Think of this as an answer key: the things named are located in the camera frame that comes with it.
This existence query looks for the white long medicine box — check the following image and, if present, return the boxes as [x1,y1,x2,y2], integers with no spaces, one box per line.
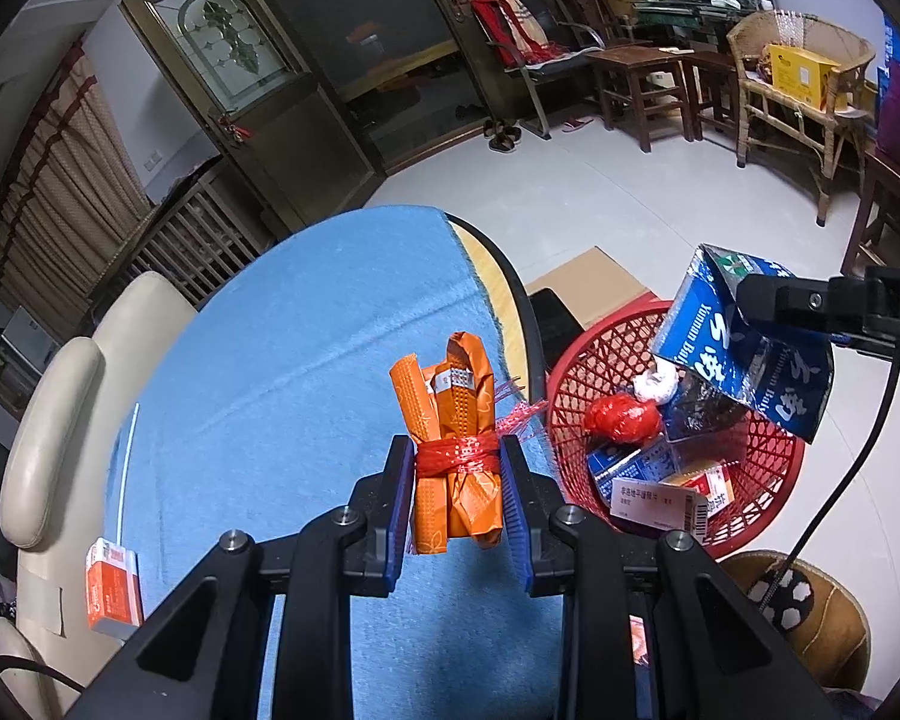
[610,478,709,543]

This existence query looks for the blue foil snack wrapper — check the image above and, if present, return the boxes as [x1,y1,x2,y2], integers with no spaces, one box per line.
[652,244,834,442]

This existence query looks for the orange wrapper bundle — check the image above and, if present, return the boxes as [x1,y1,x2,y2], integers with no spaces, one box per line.
[390,332,544,556]

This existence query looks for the blue white medicine box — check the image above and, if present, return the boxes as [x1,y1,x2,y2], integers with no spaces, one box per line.
[587,437,678,502]

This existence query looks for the red plastic bag ball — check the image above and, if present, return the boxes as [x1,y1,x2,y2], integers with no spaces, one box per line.
[583,392,662,445]

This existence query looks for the red yellow medicine box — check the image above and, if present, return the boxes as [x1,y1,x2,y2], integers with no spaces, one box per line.
[670,461,736,518]

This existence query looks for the white plastic bag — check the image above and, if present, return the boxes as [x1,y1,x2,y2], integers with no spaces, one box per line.
[632,359,681,406]

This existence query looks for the black plastic bag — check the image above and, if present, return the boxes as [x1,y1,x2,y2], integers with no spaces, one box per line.
[663,372,748,440]

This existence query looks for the blue tablecloth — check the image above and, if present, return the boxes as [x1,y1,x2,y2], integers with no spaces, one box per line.
[103,206,560,718]

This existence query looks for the wicker armchair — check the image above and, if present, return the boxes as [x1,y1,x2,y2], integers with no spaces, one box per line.
[727,10,875,226]

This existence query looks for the red plastic waste basket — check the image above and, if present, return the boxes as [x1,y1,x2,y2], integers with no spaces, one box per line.
[548,296,806,559]

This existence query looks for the white thin stick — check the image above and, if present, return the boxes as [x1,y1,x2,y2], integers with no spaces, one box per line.
[116,401,141,546]

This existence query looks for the orange white carton box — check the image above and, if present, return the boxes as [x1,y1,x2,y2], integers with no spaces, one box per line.
[84,538,144,640]

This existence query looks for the yellow cardboard box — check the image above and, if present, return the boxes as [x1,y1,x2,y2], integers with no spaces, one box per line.
[767,44,839,110]

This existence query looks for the flat cardboard sheet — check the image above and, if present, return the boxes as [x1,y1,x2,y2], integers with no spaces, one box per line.
[526,247,649,317]

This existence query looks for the cream leather sofa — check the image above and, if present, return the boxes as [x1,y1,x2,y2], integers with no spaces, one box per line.
[0,271,196,686]

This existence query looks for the wooden crib railing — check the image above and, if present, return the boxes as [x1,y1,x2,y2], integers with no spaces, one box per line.
[89,156,278,320]

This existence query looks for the dark wooden stool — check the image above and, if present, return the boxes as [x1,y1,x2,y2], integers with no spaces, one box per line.
[587,44,696,153]

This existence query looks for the pair of slippers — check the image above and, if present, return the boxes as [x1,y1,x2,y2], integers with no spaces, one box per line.
[482,119,523,153]

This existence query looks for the beige striped curtain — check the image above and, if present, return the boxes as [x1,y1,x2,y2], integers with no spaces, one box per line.
[0,43,152,338]

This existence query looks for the chair with red clothes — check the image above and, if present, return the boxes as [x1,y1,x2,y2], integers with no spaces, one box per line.
[468,0,606,140]

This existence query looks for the open glass panel door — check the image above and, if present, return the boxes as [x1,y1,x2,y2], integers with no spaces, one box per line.
[119,0,385,232]

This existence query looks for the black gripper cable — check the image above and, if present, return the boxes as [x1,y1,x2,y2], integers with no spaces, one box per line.
[755,343,900,608]

